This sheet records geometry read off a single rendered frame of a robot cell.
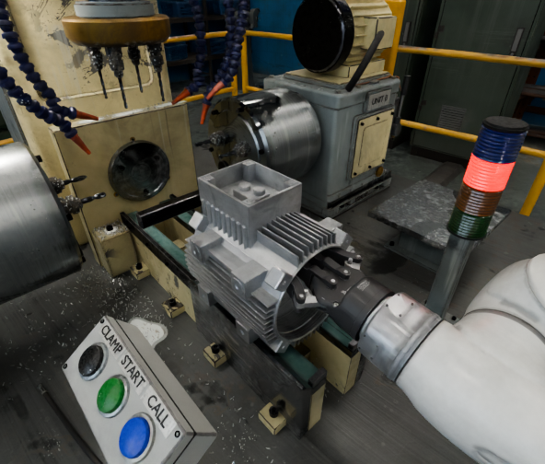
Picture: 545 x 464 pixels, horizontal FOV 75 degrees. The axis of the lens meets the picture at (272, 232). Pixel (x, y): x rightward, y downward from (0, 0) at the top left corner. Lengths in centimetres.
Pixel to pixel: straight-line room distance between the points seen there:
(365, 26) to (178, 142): 56
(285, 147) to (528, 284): 57
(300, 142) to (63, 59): 55
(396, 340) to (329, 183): 68
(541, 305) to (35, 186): 68
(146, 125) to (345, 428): 73
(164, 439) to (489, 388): 29
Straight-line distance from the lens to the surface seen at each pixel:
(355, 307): 43
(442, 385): 40
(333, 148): 98
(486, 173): 62
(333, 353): 62
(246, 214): 46
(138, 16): 73
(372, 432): 66
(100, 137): 86
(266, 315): 46
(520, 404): 41
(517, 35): 344
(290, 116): 89
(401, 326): 41
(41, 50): 95
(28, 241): 65
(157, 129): 91
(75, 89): 97
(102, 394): 39
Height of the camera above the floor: 138
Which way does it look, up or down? 35 degrees down
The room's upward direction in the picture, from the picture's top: straight up
